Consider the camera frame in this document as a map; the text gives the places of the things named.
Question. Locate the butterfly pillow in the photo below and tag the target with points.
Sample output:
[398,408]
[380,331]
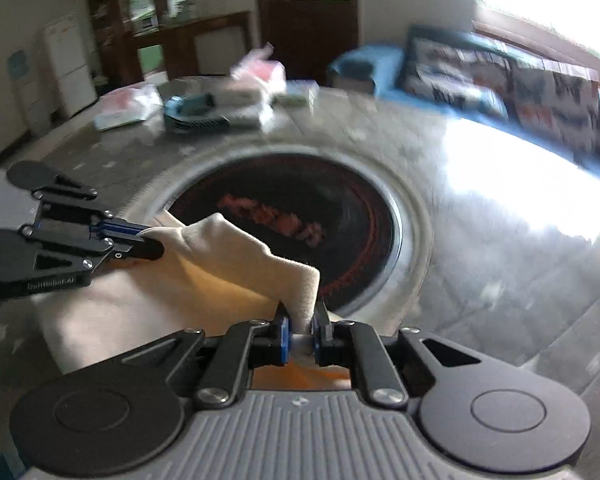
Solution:
[558,99]
[473,80]

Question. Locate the white flat box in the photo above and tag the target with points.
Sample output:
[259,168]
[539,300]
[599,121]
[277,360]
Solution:
[243,107]

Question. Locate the dark wooden cabinet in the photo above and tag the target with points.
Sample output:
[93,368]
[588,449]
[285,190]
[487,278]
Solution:
[122,28]

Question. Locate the butterfly pillow left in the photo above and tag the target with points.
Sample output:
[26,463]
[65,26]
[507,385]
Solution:
[473,80]

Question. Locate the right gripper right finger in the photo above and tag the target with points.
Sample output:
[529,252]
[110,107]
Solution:
[357,347]

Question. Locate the cream sweatshirt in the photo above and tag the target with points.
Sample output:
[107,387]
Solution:
[211,276]

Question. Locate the white refrigerator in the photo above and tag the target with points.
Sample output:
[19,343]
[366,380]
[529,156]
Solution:
[68,63]

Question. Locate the butterfly pillow right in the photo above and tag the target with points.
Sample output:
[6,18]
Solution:
[558,99]

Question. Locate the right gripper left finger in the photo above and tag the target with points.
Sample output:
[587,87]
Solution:
[229,360]

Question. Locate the soft tissue pack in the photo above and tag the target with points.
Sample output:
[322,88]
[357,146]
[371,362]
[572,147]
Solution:
[127,106]

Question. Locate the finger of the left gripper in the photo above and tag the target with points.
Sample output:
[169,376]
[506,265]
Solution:
[68,201]
[33,261]

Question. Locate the round black induction cooktop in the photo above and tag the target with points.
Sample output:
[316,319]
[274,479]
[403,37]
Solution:
[309,209]

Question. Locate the tissue box pink white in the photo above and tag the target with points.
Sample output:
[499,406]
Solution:
[258,67]

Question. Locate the dark wooden door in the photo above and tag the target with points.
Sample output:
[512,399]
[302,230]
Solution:
[306,35]

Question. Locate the small green packet stack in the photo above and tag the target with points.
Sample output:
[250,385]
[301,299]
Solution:
[298,93]

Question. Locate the blue sofa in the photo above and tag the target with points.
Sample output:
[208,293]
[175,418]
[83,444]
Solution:
[379,70]

